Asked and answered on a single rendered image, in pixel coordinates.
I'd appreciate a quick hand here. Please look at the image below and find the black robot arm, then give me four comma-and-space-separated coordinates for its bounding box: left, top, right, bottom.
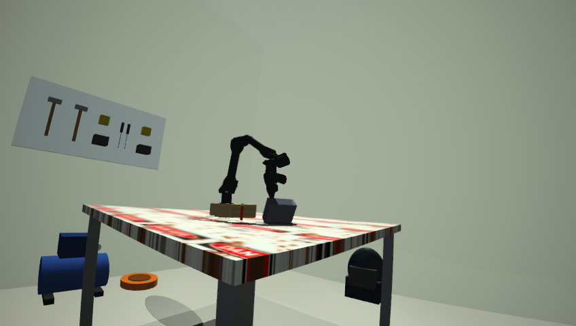
219, 134, 290, 204

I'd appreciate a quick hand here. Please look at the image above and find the grey square panel with hole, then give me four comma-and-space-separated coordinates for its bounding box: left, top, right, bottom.
262, 198, 297, 225

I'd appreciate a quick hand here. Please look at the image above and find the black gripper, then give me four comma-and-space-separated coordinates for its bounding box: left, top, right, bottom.
264, 168, 278, 198

